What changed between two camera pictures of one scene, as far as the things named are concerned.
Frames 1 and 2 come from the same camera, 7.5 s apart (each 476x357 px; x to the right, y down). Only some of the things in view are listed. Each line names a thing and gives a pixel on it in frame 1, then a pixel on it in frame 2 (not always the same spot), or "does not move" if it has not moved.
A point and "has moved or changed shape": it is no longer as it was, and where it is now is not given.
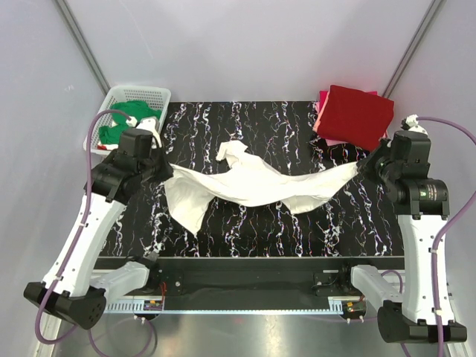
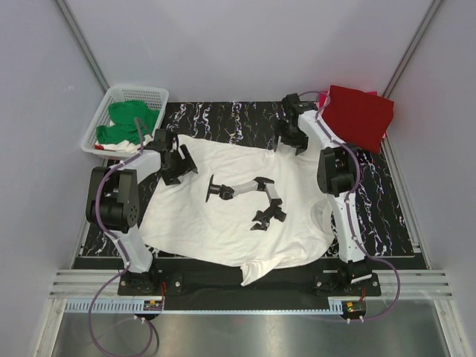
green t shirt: [137, 108] does not move
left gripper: [166, 170] → [189, 162]
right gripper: [365, 166] → [300, 143]
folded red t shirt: [354, 118] does not move
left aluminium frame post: [82, 45] does not move
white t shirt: [238, 178] has moved or changed shape
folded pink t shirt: [318, 107] does not move
